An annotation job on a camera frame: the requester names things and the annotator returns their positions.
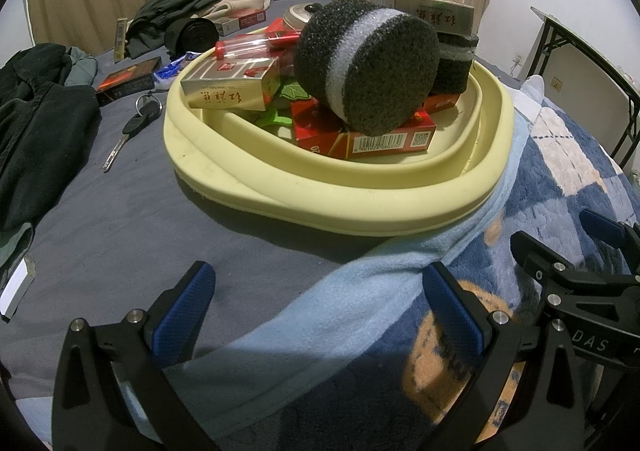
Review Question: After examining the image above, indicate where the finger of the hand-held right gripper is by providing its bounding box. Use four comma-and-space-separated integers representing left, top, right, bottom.
579, 210, 640, 252
510, 230, 591, 292

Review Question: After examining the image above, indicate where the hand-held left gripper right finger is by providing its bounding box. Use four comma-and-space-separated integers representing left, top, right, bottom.
422, 261, 588, 451

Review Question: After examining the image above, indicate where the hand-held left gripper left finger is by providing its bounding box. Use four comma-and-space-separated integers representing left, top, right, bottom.
50, 261, 221, 451

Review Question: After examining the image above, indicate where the yellow plastic basin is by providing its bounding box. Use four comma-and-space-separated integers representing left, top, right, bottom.
164, 48, 513, 237

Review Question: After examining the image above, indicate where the glossy red box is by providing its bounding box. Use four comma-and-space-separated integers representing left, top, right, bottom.
422, 94, 461, 114
327, 114, 437, 161

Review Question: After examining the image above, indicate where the black grey-striped foam cylinder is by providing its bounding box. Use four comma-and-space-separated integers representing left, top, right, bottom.
430, 31, 480, 96

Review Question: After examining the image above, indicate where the gold cigarette box front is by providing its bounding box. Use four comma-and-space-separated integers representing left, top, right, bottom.
180, 56, 281, 111

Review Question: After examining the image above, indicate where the black white-striped foam cylinder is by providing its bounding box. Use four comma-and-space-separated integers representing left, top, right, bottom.
294, 0, 442, 136

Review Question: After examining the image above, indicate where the clear tube with red caps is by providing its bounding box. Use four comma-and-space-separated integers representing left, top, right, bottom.
215, 34, 301, 60

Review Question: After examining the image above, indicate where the small red box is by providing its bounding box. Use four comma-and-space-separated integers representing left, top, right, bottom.
265, 18, 303, 49

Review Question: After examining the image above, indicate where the small round jar black knob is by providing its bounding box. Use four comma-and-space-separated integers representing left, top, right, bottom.
282, 2, 326, 29

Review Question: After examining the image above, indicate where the blue checked blanket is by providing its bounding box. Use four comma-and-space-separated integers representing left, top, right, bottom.
165, 76, 640, 451

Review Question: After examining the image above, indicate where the grey bed sheet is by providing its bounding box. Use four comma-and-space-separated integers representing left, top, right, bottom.
0, 0, 431, 402

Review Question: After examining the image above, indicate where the white grey box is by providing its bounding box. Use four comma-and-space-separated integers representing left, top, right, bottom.
0, 256, 36, 322

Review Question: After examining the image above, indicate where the black folding table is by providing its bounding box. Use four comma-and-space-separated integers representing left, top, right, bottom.
530, 6, 640, 167

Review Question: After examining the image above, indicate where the black jacket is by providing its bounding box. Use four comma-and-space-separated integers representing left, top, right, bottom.
0, 44, 103, 232

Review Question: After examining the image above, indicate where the black red box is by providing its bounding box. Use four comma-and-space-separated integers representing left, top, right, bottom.
95, 57, 163, 107

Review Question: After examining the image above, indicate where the blue white wrapper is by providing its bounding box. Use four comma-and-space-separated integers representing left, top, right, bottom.
154, 54, 201, 82

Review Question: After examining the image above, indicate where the grey green cloth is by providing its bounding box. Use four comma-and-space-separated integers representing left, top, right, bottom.
62, 46, 99, 87

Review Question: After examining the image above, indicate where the black round container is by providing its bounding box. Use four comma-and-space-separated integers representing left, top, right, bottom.
167, 17, 220, 54

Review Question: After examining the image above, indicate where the narrow gold box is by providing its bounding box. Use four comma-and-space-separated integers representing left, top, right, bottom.
114, 17, 127, 63

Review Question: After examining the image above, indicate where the dark green garment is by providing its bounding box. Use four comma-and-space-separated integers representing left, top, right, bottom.
125, 0, 236, 57

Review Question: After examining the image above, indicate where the car key with ring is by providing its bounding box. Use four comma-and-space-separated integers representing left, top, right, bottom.
102, 92, 163, 173

